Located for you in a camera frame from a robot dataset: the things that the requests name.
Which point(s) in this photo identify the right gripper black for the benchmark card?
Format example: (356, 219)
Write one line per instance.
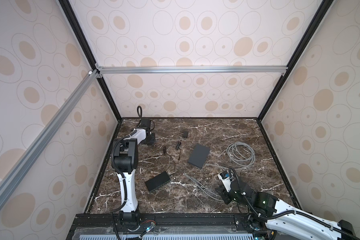
(224, 194)

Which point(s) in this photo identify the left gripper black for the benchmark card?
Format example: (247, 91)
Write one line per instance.
(152, 141)

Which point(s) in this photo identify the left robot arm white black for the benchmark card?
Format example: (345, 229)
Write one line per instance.
(124, 160)

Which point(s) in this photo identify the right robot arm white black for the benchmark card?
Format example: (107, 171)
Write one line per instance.
(266, 210)

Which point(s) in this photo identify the black power adapter far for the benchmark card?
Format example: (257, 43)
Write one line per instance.
(185, 134)

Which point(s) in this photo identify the small circuit board with LEDs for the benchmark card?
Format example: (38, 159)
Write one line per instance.
(149, 228)

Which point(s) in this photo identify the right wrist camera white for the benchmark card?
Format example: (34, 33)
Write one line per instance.
(226, 178)

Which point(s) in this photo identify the square dark grey switch box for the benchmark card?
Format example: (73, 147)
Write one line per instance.
(199, 156)

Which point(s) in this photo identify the horizontal aluminium rail back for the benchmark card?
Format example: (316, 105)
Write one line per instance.
(190, 70)

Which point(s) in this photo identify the diagonal aluminium rail left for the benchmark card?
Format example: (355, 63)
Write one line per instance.
(12, 180)

